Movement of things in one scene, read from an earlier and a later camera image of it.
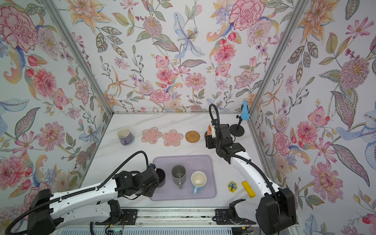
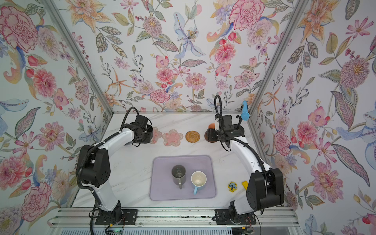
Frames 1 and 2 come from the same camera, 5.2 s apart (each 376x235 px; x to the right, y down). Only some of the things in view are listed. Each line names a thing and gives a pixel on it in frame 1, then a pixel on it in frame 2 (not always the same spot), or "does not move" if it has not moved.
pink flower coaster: (172, 138) does not move
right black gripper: (210, 142) to (211, 134)
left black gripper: (154, 187) to (149, 138)
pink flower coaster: (151, 135) does not move
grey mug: (178, 174) does not move
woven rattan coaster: (192, 136) does not move
